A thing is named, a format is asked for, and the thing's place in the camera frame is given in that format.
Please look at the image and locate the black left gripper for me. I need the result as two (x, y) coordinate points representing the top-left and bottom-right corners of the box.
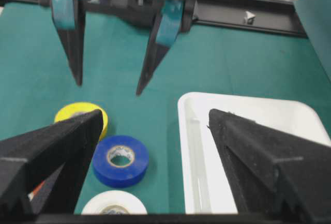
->
(39, 0), (196, 96)

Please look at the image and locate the green table cloth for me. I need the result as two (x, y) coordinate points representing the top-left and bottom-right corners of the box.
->
(1, 3), (330, 213)

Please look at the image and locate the white plastic case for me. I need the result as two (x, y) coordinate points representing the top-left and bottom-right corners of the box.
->
(177, 92), (330, 214)

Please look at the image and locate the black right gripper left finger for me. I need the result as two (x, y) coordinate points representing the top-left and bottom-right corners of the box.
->
(1, 109), (103, 216)

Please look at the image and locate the black aluminium frame rail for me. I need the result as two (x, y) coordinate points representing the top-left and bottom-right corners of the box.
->
(1, 0), (307, 38)

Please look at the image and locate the yellow tape roll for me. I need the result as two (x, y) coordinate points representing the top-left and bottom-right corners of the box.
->
(54, 102), (109, 141)

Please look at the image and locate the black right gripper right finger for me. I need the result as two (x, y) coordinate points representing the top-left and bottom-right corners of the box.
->
(209, 109), (330, 216)

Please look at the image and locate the blue tape roll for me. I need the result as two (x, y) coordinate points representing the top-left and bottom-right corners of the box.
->
(92, 136), (149, 188)

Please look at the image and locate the white tape roll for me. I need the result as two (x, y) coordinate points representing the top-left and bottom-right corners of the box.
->
(81, 190), (147, 215)

